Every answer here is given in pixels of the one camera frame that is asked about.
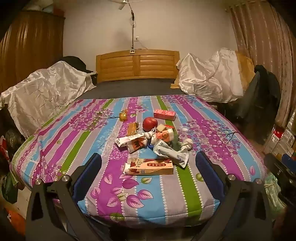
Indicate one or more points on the dark green wrapper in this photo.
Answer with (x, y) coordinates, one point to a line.
(177, 142)

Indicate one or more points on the black cloth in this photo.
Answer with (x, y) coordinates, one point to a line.
(74, 62)

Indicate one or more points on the white red paper box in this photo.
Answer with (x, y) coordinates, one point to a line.
(134, 142)

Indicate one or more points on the orange white plastic bag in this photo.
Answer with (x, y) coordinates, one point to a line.
(165, 135)

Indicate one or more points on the brown wooden wardrobe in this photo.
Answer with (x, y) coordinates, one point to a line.
(30, 44)

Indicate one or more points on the dark jacket on chair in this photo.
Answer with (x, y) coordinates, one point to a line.
(259, 99)

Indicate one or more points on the red apple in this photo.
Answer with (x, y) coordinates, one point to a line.
(149, 124)

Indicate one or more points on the dark plastic bag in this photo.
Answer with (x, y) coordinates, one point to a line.
(12, 138)

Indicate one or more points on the small red packet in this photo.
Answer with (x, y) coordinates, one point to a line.
(170, 127)

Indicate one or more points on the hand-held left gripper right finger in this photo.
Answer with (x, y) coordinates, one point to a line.
(208, 176)

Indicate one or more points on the purple striped floral blanket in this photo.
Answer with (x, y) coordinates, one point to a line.
(81, 129)

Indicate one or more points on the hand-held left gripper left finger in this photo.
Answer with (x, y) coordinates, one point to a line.
(89, 176)

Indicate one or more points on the beige sponge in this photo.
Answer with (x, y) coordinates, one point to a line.
(161, 128)

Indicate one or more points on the white ceiling fan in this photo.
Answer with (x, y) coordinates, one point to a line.
(124, 3)

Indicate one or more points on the gold foil wrapper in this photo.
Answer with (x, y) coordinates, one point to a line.
(124, 115)

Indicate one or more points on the blue bottle cap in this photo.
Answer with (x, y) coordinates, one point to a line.
(150, 146)

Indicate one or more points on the wooden headboard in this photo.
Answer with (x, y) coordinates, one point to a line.
(138, 66)

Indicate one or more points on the pink patterned curtain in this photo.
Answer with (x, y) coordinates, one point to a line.
(261, 39)

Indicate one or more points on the white bottle cap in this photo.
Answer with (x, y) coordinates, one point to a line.
(185, 129)

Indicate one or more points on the white satin cloth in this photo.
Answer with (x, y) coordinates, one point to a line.
(46, 88)
(203, 76)

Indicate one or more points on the brown cloth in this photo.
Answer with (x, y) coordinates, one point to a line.
(245, 69)

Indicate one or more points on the stack of white boxes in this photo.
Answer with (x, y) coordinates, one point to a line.
(282, 141)

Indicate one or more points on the white plastic wrapper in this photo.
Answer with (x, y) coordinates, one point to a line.
(168, 153)

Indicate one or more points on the twisted white tissue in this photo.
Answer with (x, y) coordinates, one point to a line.
(149, 134)

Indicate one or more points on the gold cigarette pack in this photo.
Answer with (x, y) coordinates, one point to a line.
(132, 129)

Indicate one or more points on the long beige red box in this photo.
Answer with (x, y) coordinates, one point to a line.
(150, 167)

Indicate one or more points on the pink box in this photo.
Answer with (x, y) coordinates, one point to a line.
(164, 114)

